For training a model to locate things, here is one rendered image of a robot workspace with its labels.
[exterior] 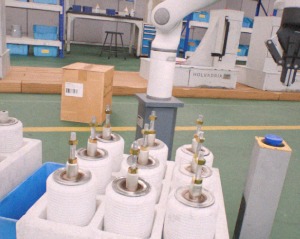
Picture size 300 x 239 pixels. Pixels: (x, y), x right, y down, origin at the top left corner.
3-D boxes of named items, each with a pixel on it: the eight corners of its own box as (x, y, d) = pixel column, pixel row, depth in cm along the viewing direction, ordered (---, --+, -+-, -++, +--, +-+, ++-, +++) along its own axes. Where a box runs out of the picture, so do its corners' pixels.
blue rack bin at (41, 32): (33, 37, 510) (33, 24, 504) (57, 39, 522) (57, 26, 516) (32, 39, 465) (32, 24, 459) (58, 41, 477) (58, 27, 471)
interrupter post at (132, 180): (125, 190, 56) (126, 175, 55) (124, 184, 58) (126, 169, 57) (138, 191, 56) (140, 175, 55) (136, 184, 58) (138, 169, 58)
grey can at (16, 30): (11, 36, 477) (11, 24, 471) (22, 37, 482) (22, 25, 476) (10, 37, 463) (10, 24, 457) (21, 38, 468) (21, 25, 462)
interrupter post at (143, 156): (146, 160, 70) (148, 147, 69) (149, 165, 68) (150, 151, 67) (136, 160, 69) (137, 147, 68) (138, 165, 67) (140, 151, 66)
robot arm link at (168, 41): (161, 4, 109) (155, 52, 114) (151, 1, 100) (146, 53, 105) (185, 6, 106) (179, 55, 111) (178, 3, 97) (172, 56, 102)
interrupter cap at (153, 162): (154, 156, 73) (154, 153, 73) (163, 170, 66) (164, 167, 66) (123, 156, 71) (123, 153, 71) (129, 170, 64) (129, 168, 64)
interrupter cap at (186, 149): (201, 146, 83) (202, 143, 82) (214, 157, 76) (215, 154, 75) (176, 146, 80) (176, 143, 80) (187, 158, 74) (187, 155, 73)
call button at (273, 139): (261, 141, 72) (263, 133, 72) (278, 143, 72) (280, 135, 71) (265, 146, 68) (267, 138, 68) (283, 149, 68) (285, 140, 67)
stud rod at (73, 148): (69, 170, 58) (69, 133, 56) (71, 168, 59) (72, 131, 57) (73, 171, 58) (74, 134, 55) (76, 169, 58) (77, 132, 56)
